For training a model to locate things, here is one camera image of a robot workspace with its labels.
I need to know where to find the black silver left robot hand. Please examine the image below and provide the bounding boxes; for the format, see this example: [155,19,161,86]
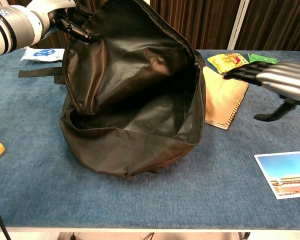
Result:
[43,0,101,44]

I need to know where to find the brown spiral notebook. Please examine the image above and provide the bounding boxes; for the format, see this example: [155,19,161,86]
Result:
[202,65,250,130]

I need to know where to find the blue table cloth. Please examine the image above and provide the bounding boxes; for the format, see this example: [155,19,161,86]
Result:
[0,48,300,230]

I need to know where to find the dark brown pleated curtain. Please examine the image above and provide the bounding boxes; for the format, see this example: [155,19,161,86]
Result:
[149,0,241,50]
[7,0,75,50]
[234,0,300,52]

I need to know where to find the white slanted frame post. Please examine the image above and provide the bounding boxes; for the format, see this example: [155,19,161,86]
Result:
[226,0,250,50]

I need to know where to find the green packet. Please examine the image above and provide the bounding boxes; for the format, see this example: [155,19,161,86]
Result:
[247,52,279,65]

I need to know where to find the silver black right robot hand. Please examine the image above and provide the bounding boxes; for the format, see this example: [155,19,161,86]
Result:
[222,61,300,123]

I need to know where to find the yellow snack packet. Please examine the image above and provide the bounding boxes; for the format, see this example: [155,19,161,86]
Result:
[206,52,251,75]

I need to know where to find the white blue wet wipes pack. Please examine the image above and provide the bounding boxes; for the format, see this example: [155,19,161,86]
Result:
[20,46,66,63]

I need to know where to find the black fabric backpack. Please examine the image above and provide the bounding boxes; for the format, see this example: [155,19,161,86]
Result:
[18,0,207,179]

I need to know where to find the postcard with palace photo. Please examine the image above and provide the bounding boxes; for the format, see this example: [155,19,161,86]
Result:
[253,151,300,200]

